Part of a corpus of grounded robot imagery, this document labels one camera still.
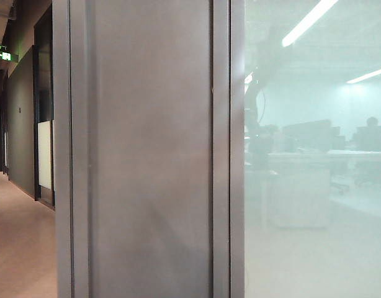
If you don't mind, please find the grey metal door panel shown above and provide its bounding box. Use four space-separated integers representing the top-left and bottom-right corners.
88 0 214 298

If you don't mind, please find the frosted glass partition pane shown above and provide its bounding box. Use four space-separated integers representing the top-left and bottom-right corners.
244 0 381 298

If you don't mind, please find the dark framed door frosted pane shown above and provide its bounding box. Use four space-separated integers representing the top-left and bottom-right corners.
32 5 56 208

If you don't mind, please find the green illuminated exit sign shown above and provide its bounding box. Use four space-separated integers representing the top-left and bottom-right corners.
0 50 20 62

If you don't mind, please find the grey ceiling conduit pipe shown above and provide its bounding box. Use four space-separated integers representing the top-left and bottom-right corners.
0 4 17 22

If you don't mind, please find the dark metal frame post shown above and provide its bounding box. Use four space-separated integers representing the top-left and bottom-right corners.
211 0 246 298
52 0 91 298

